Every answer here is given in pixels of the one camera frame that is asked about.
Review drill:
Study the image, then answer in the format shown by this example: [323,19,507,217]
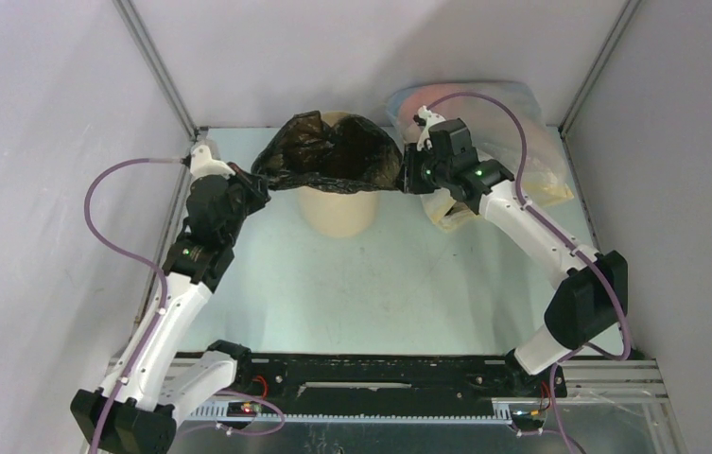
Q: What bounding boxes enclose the black plastic trash bag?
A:
[251,111,402,195]

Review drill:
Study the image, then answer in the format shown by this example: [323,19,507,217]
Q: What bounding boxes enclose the beige round trash bin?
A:
[298,112,379,238]

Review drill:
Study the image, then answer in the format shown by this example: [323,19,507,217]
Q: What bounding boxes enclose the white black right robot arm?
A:
[403,113,628,395]

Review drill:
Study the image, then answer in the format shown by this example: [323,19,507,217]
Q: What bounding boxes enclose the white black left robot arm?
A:
[71,161,270,453]

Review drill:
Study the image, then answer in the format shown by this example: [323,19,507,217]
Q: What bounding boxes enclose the translucent bag of supplies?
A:
[386,81,574,207]

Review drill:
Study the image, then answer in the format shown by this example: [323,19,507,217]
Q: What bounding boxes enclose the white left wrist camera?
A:
[184,139,235,181]

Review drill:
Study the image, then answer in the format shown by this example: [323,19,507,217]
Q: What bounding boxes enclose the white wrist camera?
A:
[184,139,235,181]
[414,105,445,151]

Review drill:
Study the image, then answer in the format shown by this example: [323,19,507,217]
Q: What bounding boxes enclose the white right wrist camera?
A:
[414,105,445,151]

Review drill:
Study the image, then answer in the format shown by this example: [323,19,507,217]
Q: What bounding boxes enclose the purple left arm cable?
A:
[83,156,287,454]

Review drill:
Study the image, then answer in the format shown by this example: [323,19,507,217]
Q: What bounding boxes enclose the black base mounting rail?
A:
[232,353,567,420]

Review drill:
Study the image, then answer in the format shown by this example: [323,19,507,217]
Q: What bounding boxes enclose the aluminium frame post left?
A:
[113,0,199,141]

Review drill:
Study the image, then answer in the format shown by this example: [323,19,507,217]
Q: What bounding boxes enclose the aluminium frame post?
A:
[113,0,199,141]
[559,0,643,138]

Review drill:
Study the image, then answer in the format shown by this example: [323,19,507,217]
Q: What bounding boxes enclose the aluminium frame post right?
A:
[559,0,643,138]

